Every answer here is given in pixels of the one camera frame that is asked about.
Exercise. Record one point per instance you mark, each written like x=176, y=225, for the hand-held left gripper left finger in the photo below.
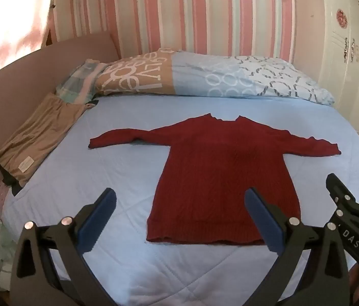
x=98, y=220

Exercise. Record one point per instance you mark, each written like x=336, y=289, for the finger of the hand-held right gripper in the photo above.
x=338, y=186

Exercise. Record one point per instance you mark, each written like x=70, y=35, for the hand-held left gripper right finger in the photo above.
x=263, y=220

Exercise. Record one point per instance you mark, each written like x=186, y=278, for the red knit sweater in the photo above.
x=220, y=178

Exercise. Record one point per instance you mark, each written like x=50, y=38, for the bed with blue quilt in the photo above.
x=109, y=172

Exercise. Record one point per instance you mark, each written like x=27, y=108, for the folded tan garment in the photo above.
x=37, y=135

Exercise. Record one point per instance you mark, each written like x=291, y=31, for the white wardrobe with flower decals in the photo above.
x=353, y=47

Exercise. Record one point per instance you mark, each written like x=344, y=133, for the plaid pillow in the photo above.
x=77, y=81

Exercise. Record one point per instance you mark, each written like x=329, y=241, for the patterned long pillow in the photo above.
x=217, y=75

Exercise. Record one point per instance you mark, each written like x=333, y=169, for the pink upholstered headboard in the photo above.
x=13, y=83

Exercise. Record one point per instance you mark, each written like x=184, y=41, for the pink curtain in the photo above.
x=10, y=22

